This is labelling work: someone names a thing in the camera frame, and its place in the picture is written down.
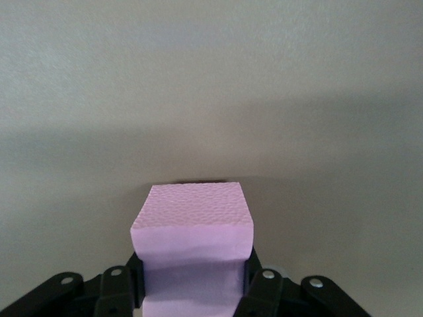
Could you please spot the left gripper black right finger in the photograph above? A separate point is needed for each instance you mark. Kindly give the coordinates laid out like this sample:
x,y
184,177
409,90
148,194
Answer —
x,y
261,290

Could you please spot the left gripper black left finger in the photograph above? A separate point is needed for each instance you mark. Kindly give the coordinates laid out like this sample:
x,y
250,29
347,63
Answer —
x,y
115,290

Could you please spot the pale lilac pink foam cube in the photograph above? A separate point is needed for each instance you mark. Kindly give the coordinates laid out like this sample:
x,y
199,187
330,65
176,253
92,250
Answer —
x,y
191,214

